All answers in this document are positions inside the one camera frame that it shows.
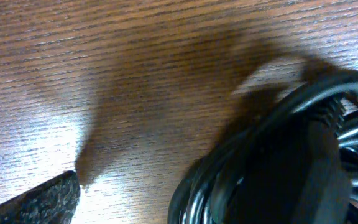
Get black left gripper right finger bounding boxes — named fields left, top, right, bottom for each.
left=223, top=121, right=352, bottom=223

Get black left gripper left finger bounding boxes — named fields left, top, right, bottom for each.
left=0, top=170, right=80, bottom=224

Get thick black HDMI cable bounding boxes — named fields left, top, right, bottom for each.
left=167, top=68, right=358, bottom=224

